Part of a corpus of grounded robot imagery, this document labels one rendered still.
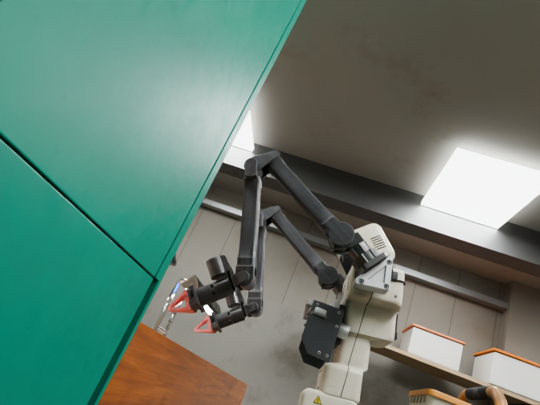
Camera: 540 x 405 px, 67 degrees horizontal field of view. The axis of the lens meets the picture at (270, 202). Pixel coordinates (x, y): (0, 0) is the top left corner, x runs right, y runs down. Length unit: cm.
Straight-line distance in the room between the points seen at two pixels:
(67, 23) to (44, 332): 37
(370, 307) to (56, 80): 114
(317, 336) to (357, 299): 18
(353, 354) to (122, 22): 112
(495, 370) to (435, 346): 47
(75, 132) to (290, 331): 378
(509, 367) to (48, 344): 372
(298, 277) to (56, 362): 376
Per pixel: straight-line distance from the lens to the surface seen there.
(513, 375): 405
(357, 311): 139
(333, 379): 132
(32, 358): 63
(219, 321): 168
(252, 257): 128
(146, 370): 107
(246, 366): 415
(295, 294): 427
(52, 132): 51
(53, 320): 62
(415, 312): 442
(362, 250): 127
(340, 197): 341
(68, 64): 51
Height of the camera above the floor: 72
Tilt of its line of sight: 24 degrees up
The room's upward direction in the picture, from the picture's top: 24 degrees clockwise
